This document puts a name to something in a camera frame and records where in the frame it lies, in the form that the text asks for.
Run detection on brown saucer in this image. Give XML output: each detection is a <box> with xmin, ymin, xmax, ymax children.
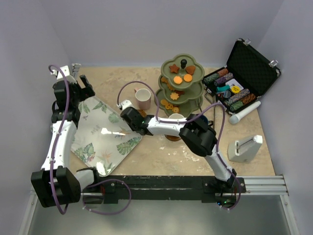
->
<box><xmin>165</xmin><ymin>135</ymin><xmax>181</xmax><ymax>141</ymax></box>
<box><xmin>138</xmin><ymin>110</ymin><xmax>147</xmax><ymax>118</ymax></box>

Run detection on pink cup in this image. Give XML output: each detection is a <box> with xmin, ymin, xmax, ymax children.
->
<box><xmin>134</xmin><ymin>88</ymin><xmax>151</xmax><ymax>110</ymax></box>

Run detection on round orange cookie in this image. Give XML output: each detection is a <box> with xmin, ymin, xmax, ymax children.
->
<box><xmin>173</xmin><ymin>76</ymin><xmax>182</xmax><ymax>85</ymax></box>
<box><xmin>183</xmin><ymin>74</ymin><xmax>193</xmax><ymax>82</ymax></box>
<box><xmin>160</xmin><ymin>99</ymin><xmax>168</xmax><ymax>106</ymax></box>

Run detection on orange slice cookie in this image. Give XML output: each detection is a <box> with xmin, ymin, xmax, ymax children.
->
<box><xmin>165</xmin><ymin>103</ymin><xmax>173</xmax><ymax>110</ymax></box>
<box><xmin>172</xmin><ymin>107</ymin><xmax>179</xmax><ymax>113</ymax></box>

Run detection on dark grey mug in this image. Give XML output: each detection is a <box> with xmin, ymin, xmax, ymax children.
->
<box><xmin>168</xmin><ymin>113</ymin><xmax>184</xmax><ymax>119</ymax></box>

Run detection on brown saucer back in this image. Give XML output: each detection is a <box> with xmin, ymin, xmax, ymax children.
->
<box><xmin>165</xmin><ymin>135</ymin><xmax>181</xmax><ymax>141</ymax></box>

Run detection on leaf pattern serving tray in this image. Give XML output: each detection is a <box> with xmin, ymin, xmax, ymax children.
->
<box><xmin>71</xmin><ymin>96</ymin><xmax>142</xmax><ymax>176</ymax></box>

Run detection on orange flower cookie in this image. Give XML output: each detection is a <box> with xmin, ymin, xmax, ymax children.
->
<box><xmin>170</xmin><ymin>93</ymin><xmax>179</xmax><ymax>100</ymax></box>

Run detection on brown patterned cookie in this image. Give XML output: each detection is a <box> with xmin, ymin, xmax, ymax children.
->
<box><xmin>167</xmin><ymin>83</ymin><xmax>175</xmax><ymax>91</ymax></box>

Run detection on maple leaf cookie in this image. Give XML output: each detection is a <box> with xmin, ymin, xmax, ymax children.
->
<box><xmin>161</xmin><ymin>77</ymin><xmax>168</xmax><ymax>83</ymax></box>

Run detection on dark star cookie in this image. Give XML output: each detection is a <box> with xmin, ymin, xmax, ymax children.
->
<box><xmin>169</xmin><ymin>64</ymin><xmax>180</xmax><ymax>74</ymax></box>
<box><xmin>175</xmin><ymin>90</ymin><xmax>185</xmax><ymax>95</ymax></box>

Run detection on round orange cookie front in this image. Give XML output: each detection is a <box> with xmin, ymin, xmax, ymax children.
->
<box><xmin>183</xmin><ymin>74</ymin><xmax>193</xmax><ymax>82</ymax></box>

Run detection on metal tongs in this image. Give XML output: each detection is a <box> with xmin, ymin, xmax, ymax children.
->
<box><xmin>200</xmin><ymin>91</ymin><xmax>218</xmax><ymax>123</ymax></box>

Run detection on heart cookie light brown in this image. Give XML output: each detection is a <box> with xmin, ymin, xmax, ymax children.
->
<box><xmin>185</xmin><ymin>66</ymin><xmax>196</xmax><ymax>75</ymax></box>

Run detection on dark blue mug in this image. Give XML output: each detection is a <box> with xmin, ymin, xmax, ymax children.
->
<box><xmin>200</xmin><ymin>115</ymin><xmax>214</xmax><ymax>126</ymax></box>

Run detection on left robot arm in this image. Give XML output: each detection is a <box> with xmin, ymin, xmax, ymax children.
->
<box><xmin>31</xmin><ymin>75</ymin><xmax>101</xmax><ymax>208</ymax></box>

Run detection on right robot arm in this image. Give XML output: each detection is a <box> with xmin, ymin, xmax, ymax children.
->
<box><xmin>120</xmin><ymin>107</ymin><xmax>236</xmax><ymax>192</ymax></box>

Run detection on green three-tier stand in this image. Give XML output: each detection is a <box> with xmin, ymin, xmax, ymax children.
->
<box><xmin>155</xmin><ymin>53</ymin><xmax>204</xmax><ymax>117</ymax></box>

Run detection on white microphone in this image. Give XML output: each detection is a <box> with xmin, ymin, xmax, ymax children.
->
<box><xmin>229</xmin><ymin>101</ymin><xmax>261</xmax><ymax>125</ymax></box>

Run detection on white stand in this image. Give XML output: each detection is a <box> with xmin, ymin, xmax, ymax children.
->
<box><xmin>227</xmin><ymin>135</ymin><xmax>263</xmax><ymax>163</ymax></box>

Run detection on black poker chip case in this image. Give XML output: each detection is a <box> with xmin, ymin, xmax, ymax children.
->
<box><xmin>202</xmin><ymin>38</ymin><xmax>281</xmax><ymax>115</ymax></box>

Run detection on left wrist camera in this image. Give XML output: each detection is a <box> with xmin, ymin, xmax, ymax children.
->
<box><xmin>48</xmin><ymin>65</ymin><xmax>77</xmax><ymax>83</ymax></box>

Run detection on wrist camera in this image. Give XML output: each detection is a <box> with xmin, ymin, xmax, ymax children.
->
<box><xmin>48</xmin><ymin>65</ymin><xmax>77</xmax><ymax>83</ymax></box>
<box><xmin>117</xmin><ymin>99</ymin><xmax>134</xmax><ymax>111</ymax></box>

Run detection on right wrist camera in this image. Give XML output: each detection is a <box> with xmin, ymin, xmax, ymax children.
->
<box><xmin>117</xmin><ymin>99</ymin><xmax>134</xmax><ymax>111</ymax></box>

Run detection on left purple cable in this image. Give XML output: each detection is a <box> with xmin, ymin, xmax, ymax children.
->
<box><xmin>48</xmin><ymin>65</ymin><xmax>132</xmax><ymax>215</ymax></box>

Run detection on purple cable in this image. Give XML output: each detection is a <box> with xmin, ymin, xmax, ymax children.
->
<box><xmin>117</xmin><ymin>81</ymin><xmax>242</xmax><ymax>211</ymax></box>
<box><xmin>48</xmin><ymin>65</ymin><xmax>132</xmax><ymax>215</ymax></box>

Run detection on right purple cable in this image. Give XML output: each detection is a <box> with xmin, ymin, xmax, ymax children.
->
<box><xmin>117</xmin><ymin>81</ymin><xmax>242</xmax><ymax>211</ymax></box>

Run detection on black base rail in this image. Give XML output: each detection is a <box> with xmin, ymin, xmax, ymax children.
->
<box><xmin>88</xmin><ymin>175</ymin><xmax>246</xmax><ymax>206</ymax></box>

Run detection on aluminium frame rail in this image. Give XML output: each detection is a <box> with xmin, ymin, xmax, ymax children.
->
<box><xmin>18</xmin><ymin>63</ymin><xmax>291</xmax><ymax>235</ymax></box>

